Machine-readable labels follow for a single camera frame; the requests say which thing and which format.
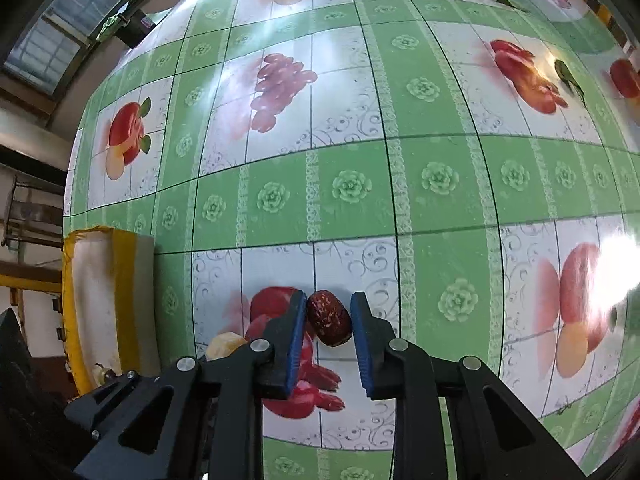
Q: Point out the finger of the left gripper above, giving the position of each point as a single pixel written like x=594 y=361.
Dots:
x=122 y=420

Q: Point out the wrinkled red jujube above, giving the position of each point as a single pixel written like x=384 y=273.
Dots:
x=328 y=318

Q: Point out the dark wooden chair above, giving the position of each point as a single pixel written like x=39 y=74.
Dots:
x=25 y=221

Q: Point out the green cloth on windowsill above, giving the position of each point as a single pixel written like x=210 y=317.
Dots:
x=109 y=27

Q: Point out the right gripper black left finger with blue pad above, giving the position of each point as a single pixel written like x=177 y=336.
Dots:
x=213 y=410

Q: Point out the black box on table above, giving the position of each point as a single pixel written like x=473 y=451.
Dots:
x=133 y=28

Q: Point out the green fruit-print tablecloth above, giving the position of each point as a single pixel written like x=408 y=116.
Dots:
x=472 y=166

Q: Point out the white foam tray yellow rim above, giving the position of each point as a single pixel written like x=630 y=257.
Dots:
x=108 y=303

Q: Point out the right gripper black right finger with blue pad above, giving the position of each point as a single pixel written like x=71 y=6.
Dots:
x=452 y=417

